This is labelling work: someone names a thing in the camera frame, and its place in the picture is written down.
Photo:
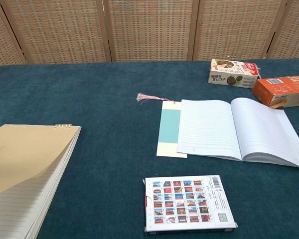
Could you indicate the woven folding screen panel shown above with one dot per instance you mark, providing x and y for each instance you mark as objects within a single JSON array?
[
  {"x": 59, "y": 30},
  {"x": 294, "y": 32},
  {"x": 0, "y": 42},
  {"x": 149, "y": 30},
  {"x": 236, "y": 30}
]

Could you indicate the white cookie box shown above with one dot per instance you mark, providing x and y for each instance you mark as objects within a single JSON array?
[{"x": 229, "y": 74}]

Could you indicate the orange carton box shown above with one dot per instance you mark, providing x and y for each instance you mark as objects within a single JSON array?
[{"x": 281, "y": 92}]

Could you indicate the teal felt tablecloth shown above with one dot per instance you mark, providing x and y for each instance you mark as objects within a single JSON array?
[{"x": 114, "y": 99}]

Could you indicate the bookmark with pink tassel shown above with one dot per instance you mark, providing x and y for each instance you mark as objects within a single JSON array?
[{"x": 168, "y": 127}]

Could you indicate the tan spiral notepad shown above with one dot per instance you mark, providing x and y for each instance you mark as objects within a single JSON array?
[{"x": 25, "y": 154}]

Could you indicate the white box with photo grid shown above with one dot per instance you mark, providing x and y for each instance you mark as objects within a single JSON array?
[{"x": 187, "y": 201}]

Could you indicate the open lined notebook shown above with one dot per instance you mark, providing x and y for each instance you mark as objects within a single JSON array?
[{"x": 214, "y": 129}]

